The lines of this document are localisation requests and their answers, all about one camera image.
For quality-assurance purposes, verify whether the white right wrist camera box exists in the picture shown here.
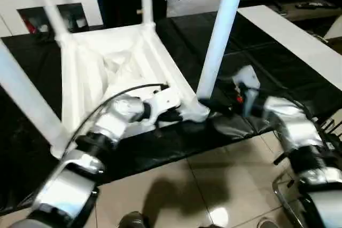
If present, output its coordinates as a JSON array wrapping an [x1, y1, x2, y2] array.
[[232, 65, 261, 116]]

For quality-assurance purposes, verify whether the white plastic table top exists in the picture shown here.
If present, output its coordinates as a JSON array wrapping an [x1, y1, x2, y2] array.
[[51, 22, 210, 158]]

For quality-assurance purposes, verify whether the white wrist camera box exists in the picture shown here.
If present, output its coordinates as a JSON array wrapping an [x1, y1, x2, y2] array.
[[232, 65, 261, 116], [144, 87, 181, 124]]

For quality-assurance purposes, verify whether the black work mat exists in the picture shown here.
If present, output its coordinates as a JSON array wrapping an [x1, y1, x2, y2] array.
[[0, 12, 342, 213]]

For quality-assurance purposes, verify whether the white sheet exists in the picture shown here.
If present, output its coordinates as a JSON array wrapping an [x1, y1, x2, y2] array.
[[238, 5, 342, 90]]

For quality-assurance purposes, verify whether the brown low bench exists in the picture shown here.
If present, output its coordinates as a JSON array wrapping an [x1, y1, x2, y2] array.
[[251, 0, 342, 23]]

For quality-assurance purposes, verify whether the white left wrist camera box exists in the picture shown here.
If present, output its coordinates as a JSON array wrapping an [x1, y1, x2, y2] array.
[[144, 87, 181, 124]]

